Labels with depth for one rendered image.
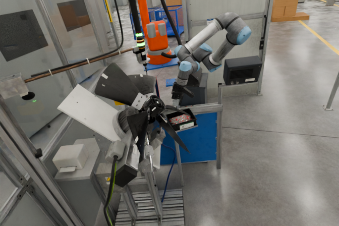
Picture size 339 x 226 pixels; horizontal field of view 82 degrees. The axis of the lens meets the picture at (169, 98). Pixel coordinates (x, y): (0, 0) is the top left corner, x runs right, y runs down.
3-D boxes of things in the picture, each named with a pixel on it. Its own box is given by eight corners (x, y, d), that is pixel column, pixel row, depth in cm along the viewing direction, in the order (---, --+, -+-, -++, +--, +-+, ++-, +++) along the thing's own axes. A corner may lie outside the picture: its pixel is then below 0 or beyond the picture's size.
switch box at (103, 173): (108, 182, 144) (99, 163, 132) (128, 181, 143) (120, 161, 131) (105, 194, 136) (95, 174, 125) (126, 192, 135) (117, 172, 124)
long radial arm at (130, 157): (122, 134, 119) (134, 124, 114) (132, 141, 121) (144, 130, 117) (110, 175, 94) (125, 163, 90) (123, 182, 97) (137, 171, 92)
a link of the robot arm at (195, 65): (193, 55, 140) (185, 57, 132) (203, 67, 139) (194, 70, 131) (187, 62, 146) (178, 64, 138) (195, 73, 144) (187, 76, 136)
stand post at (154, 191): (158, 223, 174) (137, 152, 127) (159, 213, 182) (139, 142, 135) (163, 223, 174) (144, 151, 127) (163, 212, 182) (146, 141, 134)
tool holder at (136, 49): (138, 65, 109) (135, 48, 104) (133, 62, 114) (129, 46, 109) (152, 61, 113) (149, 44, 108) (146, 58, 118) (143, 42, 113)
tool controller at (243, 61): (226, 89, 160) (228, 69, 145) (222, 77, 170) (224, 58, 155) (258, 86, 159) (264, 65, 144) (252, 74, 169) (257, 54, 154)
